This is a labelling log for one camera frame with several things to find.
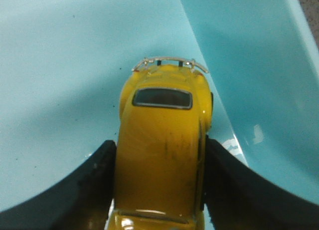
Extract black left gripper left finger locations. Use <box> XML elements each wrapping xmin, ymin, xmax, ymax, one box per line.
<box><xmin>0</xmin><ymin>140</ymin><xmax>116</xmax><ymax>230</ymax></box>

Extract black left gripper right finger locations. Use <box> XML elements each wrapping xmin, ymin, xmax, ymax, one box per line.
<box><xmin>204</xmin><ymin>138</ymin><xmax>319</xmax><ymax>230</ymax></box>

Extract yellow beetle toy car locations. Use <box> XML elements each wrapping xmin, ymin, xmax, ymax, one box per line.
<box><xmin>107</xmin><ymin>57</ymin><xmax>213</xmax><ymax>230</ymax></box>

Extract light blue storage box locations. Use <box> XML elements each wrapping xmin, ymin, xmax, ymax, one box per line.
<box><xmin>0</xmin><ymin>0</ymin><xmax>319</xmax><ymax>210</ymax></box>

